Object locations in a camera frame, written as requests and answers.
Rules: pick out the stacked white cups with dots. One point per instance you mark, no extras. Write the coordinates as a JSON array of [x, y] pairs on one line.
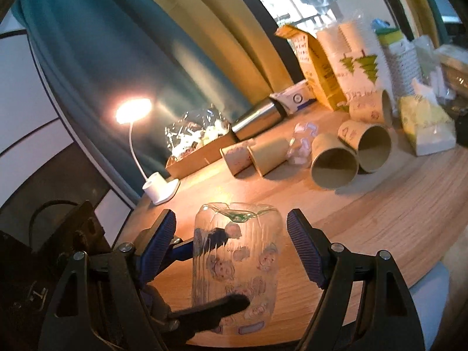
[[402, 59]]

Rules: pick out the yellow paper box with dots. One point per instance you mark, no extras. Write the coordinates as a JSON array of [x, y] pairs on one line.
[[315, 67]]

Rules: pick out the stainless steel thermos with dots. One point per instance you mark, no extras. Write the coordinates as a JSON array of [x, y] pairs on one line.
[[263, 116]]

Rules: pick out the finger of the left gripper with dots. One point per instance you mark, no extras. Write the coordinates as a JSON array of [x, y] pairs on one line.
[[190, 246], [162, 325]]

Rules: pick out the paper cup by pack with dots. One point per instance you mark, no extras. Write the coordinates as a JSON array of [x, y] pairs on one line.
[[374, 108]]

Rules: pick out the yellow tissue pack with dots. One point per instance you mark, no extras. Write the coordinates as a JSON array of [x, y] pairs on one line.
[[427, 126]]

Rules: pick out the white blue small carton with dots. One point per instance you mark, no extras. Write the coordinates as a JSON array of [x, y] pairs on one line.
[[295, 98]]

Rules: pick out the paper cup rear right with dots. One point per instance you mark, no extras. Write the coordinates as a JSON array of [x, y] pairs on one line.
[[371, 142]]

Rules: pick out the paper cup far left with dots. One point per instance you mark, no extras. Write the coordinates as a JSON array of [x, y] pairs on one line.
[[237, 156]]

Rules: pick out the white desk lamp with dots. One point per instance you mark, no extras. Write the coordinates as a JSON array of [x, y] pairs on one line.
[[157, 188]]

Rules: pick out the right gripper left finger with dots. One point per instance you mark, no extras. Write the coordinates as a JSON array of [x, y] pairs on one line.
[[97, 303]]

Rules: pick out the paper cup pack, tree print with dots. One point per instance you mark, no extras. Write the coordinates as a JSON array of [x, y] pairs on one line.
[[357, 59]]

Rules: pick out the crumpled clear plastic cup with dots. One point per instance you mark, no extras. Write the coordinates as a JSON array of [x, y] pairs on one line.
[[300, 147]]

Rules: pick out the cardboard tray box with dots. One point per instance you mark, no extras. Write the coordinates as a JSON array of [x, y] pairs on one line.
[[200, 158]]

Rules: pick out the clear plastic sticker cup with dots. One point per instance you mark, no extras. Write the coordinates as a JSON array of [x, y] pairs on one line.
[[236, 251]]

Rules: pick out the paper cup front right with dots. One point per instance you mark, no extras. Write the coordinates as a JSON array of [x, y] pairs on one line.
[[334, 164]]

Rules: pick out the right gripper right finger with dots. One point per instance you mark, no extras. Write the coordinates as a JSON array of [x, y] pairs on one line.
[[365, 303]]

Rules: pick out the plain brown paper cup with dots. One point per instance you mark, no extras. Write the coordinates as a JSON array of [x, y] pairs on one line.
[[268, 155]]

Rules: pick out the teal yellow curtain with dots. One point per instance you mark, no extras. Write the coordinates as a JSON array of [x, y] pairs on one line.
[[122, 70]]

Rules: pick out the clear plastic snack bag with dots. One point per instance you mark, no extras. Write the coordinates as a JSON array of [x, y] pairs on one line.
[[194, 130]]

